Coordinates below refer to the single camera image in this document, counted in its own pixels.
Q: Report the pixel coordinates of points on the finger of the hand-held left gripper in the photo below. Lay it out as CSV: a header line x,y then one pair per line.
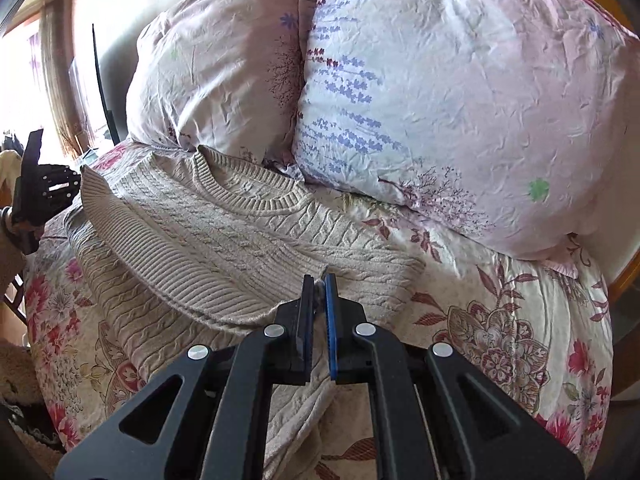
x,y
32,147

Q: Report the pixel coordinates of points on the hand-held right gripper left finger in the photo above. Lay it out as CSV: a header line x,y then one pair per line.
x,y
306,320

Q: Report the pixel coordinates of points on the black flat monitor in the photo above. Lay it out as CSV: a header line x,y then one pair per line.
x,y
110,85

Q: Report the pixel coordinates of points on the beige curtain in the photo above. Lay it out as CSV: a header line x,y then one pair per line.
x,y
62,80

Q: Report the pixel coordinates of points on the pink pillow with purple flowers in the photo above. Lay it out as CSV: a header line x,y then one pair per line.
x,y
465,110

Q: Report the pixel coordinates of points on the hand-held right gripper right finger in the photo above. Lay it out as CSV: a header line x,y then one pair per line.
x,y
330,320

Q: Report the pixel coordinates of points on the floral bedspread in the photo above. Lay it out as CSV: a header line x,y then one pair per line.
x,y
500,340

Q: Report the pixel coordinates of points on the pink floral pillow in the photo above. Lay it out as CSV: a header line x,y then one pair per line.
x,y
215,70

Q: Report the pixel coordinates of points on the beige fluffy blanket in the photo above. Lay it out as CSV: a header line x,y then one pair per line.
x,y
20,385

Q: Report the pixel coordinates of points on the person's left forearm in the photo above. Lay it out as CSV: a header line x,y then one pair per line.
x,y
10,250

